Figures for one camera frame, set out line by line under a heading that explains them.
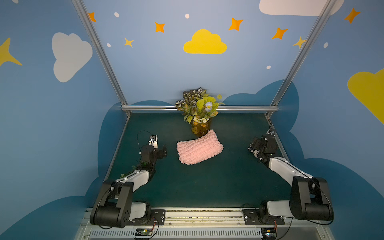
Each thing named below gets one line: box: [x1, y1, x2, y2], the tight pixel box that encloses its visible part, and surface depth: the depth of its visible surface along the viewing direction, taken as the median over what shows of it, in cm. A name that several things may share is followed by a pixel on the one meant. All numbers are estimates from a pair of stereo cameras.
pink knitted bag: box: [176, 129, 224, 165], surface depth 92 cm
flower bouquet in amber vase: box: [174, 87, 226, 137], surface depth 98 cm
